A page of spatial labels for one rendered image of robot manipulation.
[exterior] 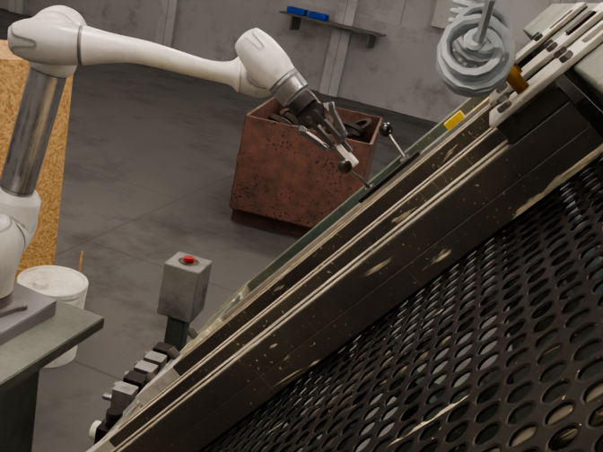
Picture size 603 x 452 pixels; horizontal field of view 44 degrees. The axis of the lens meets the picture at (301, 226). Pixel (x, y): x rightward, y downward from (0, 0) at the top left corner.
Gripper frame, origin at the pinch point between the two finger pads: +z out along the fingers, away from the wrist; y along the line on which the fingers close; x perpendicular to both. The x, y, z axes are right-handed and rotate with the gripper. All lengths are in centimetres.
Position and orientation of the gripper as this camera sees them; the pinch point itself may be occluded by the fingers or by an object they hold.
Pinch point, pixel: (347, 154)
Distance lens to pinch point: 197.4
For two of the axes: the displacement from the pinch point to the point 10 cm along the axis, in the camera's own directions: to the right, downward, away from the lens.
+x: -2.4, 2.8, -9.3
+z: 6.6, 7.5, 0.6
